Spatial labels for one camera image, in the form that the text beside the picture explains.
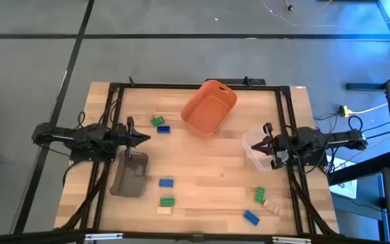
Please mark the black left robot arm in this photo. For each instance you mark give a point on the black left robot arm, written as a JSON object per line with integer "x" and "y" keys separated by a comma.
{"x": 80, "y": 139}

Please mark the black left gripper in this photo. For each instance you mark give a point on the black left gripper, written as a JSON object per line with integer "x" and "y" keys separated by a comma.
{"x": 130, "y": 137}

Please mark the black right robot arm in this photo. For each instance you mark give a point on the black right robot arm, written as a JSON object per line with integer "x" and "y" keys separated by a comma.
{"x": 327, "y": 140}

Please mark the clear plastic bin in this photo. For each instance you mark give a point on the clear plastic bin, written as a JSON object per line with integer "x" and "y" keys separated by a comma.
{"x": 249, "y": 149}

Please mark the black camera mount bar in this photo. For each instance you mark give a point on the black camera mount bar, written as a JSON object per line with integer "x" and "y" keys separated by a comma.
{"x": 229, "y": 81}

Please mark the black aluminium table frame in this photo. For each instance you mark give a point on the black aluminium table frame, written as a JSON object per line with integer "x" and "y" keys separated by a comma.
{"x": 198, "y": 86}

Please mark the blue toy brick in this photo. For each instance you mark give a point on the blue toy brick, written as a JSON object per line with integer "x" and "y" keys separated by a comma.
{"x": 163, "y": 129}
{"x": 251, "y": 218}
{"x": 166, "y": 183}

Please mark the silver aluminium bracket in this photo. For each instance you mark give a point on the silver aluminium bracket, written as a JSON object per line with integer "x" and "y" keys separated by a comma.
{"x": 291, "y": 240}
{"x": 103, "y": 236}

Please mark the black diagonal beam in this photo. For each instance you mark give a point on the black diagonal beam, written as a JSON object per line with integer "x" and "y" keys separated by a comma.
{"x": 361, "y": 167}

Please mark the orange plastic bin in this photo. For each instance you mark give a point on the orange plastic bin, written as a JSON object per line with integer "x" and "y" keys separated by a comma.
{"x": 208, "y": 110}

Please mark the grey translucent plastic bin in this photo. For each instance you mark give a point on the grey translucent plastic bin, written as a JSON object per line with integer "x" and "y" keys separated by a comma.
{"x": 130, "y": 179}

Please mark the white paper sheet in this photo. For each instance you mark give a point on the white paper sheet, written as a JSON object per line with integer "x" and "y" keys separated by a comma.
{"x": 349, "y": 189}

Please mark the black floor beam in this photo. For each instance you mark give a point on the black floor beam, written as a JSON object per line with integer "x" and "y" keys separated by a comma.
{"x": 364, "y": 86}

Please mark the green toy brick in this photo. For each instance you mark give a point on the green toy brick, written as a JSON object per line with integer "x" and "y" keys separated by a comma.
{"x": 157, "y": 121}
{"x": 260, "y": 194}
{"x": 167, "y": 201}

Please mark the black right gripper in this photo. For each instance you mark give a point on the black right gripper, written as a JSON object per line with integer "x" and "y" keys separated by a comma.
{"x": 281, "y": 145}

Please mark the black rig crossbeam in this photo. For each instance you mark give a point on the black rig crossbeam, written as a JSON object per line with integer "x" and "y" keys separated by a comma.
{"x": 46, "y": 236}

